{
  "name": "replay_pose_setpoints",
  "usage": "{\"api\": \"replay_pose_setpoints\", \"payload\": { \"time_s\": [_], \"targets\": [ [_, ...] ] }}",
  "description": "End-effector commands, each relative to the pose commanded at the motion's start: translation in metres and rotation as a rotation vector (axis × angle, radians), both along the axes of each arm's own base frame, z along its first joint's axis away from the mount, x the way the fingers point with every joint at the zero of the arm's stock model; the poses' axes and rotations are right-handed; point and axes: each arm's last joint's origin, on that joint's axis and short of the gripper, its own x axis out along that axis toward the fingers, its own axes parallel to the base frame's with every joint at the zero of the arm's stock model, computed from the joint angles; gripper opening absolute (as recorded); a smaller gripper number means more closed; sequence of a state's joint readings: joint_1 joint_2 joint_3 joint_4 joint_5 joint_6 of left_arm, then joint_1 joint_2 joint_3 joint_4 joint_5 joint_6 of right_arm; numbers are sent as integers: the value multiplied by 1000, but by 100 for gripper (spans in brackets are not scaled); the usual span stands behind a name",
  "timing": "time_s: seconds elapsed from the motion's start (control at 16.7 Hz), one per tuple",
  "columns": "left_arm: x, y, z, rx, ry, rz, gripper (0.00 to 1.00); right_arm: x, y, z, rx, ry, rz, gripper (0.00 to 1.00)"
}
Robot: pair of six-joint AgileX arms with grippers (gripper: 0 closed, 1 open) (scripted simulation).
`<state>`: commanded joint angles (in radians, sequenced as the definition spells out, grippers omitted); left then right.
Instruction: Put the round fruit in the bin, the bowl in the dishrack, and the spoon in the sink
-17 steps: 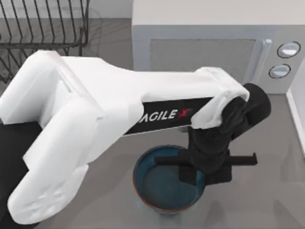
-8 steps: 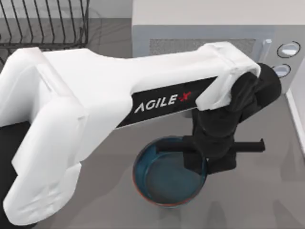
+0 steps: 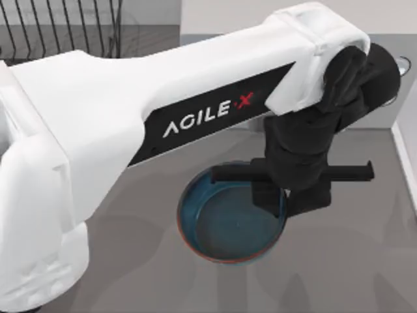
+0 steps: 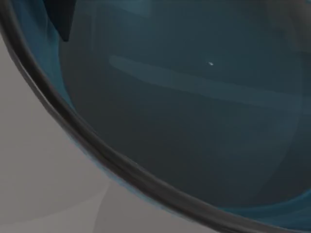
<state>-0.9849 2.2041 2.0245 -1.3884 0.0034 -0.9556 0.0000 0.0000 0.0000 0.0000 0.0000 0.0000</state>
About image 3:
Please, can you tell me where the metal sink drain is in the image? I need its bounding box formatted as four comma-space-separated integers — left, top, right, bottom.
395, 55, 413, 78

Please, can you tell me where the blue bowl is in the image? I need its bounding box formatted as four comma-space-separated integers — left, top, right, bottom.
177, 160, 289, 267

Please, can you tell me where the black wire rack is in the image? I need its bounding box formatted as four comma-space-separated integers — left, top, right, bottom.
0, 0, 126, 65

